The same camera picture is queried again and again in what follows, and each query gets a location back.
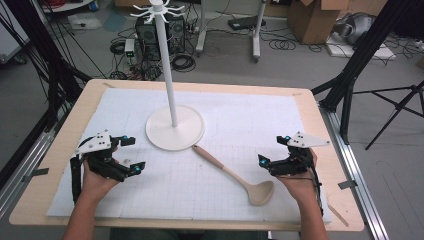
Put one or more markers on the cardboard box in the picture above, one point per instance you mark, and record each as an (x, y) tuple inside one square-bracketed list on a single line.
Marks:
[(313, 21)]

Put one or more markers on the white grid mat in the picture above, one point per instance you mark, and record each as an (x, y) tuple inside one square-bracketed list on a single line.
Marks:
[(206, 186)]

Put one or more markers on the white round table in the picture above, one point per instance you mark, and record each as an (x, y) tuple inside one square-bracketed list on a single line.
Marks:
[(66, 5)]

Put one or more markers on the person's left hand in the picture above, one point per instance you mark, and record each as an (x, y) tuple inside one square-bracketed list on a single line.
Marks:
[(95, 185)]

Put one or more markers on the thin wooden stick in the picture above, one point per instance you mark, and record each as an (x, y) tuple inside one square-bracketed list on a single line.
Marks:
[(338, 215)]

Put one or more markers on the aluminium rail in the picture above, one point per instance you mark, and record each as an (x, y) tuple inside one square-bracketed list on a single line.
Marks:
[(358, 173), (23, 166)]

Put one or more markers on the black tripod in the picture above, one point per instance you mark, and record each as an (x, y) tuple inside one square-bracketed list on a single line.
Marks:
[(398, 106)]

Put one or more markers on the person's right hand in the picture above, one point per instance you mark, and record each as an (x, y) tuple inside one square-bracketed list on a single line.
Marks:
[(301, 188)]

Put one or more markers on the black clamp bracket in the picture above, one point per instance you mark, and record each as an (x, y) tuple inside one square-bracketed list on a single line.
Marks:
[(347, 184), (36, 173)]

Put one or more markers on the white hook stand rack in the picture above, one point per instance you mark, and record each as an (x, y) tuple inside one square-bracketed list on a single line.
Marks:
[(175, 130)]

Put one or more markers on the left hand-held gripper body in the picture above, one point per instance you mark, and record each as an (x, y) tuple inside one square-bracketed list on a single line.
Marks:
[(100, 143)]

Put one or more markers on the grey appliance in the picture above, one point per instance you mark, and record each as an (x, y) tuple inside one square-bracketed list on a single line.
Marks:
[(355, 26)]

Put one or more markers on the white rolling stand legs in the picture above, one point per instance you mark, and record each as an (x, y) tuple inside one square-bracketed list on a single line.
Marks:
[(256, 36)]

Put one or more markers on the white foam board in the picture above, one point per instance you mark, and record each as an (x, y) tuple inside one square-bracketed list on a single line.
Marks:
[(363, 51)]

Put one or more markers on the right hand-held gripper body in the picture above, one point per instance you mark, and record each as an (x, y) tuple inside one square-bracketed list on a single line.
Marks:
[(301, 158)]

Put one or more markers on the small white box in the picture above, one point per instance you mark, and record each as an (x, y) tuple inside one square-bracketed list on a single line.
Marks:
[(129, 46)]

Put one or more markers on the flat black device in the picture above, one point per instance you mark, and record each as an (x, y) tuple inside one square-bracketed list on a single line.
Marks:
[(245, 22)]

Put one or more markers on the black frame post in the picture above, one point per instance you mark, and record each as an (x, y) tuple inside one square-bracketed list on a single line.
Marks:
[(53, 73), (353, 70)]

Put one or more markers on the beige ladle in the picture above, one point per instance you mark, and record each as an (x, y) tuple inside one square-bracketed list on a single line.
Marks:
[(258, 193)]

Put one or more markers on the black computer tower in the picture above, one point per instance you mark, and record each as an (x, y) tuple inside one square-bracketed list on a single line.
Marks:
[(150, 36)]

